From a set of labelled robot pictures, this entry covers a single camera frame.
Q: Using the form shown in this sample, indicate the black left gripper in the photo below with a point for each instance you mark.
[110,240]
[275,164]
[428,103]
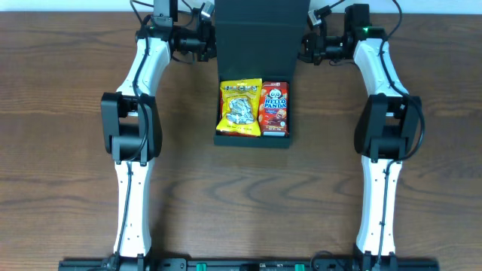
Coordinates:
[209,33]

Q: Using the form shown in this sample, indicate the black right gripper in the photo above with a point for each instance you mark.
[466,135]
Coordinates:
[314,47]

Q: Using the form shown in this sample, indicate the dark green box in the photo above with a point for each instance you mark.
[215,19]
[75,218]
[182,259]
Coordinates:
[259,38]

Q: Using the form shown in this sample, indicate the red Hello Panda box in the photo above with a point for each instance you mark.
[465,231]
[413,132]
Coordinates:
[273,109]

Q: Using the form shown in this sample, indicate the yellow Hacks candy bag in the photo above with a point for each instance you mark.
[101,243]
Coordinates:
[240,102]

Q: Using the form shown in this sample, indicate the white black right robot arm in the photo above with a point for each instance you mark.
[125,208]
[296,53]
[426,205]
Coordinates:
[391,127]

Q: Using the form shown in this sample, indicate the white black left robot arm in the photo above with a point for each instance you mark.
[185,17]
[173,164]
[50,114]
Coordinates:
[130,120]

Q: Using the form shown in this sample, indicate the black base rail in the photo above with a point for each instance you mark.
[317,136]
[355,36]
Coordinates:
[321,264]

